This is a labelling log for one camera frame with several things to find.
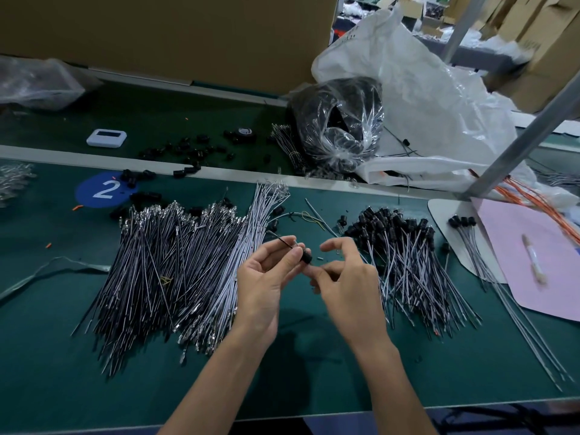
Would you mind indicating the pink paper sheet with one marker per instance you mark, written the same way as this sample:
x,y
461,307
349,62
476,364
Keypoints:
x,y
526,260

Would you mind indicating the clear plastic strip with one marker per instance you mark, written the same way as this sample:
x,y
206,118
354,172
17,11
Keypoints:
x,y
45,272

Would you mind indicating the person's left forearm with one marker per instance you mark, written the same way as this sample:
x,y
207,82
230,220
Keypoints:
x,y
217,389

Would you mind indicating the blue round number sticker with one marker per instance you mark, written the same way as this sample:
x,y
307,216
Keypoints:
x,y
106,189

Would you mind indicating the person's right hand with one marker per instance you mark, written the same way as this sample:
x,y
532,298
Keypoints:
x,y
349,294

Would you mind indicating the person's left hand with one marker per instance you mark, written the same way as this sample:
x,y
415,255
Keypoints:
x,y
263,285

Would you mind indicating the crumpled clear plastic bag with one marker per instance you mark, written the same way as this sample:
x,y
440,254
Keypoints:
x,y
43,83

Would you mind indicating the stack of cardboard boxes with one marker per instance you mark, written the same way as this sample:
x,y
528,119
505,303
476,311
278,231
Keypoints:
x,y
545,45

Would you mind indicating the grey metal frame post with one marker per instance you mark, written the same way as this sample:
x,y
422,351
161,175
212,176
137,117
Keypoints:
x,y
464,24
524,136

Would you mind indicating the large white plastic sack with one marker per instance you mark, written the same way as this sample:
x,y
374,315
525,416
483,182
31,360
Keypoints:
x,y
426,97

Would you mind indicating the brown cardboard panel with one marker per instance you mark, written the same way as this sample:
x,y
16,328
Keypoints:
x,y
181,36

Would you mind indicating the clear bag with black contents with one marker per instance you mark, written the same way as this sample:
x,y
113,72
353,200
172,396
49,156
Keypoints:
x,y
338,124

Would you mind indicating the small white timer device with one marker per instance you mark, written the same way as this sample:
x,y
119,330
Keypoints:
x,y
106,137

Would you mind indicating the black plastic caps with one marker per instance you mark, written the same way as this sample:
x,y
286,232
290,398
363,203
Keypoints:
x,y
186,156

